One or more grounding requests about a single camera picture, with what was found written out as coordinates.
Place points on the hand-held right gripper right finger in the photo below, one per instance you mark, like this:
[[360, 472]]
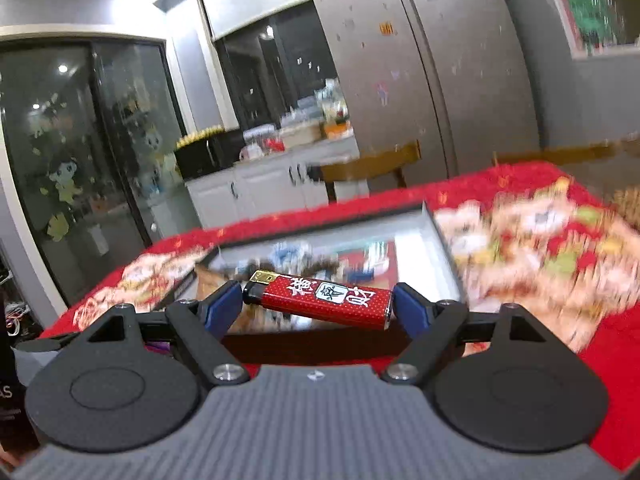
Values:
[[412, 310]]

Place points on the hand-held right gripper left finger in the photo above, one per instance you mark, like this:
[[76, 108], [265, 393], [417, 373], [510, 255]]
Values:
[[222, 307]]

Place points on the orange triangular snack packet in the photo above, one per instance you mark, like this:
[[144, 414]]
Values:
[[207, 282]]

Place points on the light blue crochet scrunchie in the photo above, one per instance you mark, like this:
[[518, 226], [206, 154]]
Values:
[[290, 254]]

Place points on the red lighter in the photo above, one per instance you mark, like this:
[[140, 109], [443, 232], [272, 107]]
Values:
[[320, 300]]

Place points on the black cardboard box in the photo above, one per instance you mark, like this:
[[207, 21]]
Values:
[[310, 347]]

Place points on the red printed paper bag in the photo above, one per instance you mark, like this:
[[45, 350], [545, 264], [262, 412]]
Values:
[[372, 260]]

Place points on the white kitchen cabinet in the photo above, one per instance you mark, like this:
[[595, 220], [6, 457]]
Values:
[[260, 185]]

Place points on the black microwave oven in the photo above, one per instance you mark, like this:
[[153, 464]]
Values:
[[205, 157]]

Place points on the wooden chair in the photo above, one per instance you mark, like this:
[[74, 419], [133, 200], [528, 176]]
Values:
[[565, 152], [370, 162]]

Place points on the white mug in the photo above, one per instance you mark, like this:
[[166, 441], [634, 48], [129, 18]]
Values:
[[250, 152]]

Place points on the red packet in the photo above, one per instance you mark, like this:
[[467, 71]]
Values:
[[273, 146]]

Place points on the yellow microwave cover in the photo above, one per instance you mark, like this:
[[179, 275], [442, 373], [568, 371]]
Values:
[[197, 137]]

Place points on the beige plastic basin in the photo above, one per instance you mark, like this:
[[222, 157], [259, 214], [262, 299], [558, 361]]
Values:
[[300, 135]]

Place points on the orange food container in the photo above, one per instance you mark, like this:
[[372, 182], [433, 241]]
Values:
[[337, 131]]

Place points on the red bear printed blanket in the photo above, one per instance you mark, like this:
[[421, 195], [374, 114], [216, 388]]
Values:
[[615, 340]]

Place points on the glass sliding door with stickers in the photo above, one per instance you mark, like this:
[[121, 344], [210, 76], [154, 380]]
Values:
[[75, 160]]

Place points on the green and white snack bag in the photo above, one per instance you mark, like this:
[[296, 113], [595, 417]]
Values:
[[330, 105]]

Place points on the silver refrigerator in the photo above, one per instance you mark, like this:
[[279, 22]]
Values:
[[400, 85]]

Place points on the red and green box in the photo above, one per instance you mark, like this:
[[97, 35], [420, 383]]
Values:
[[592, 15]]

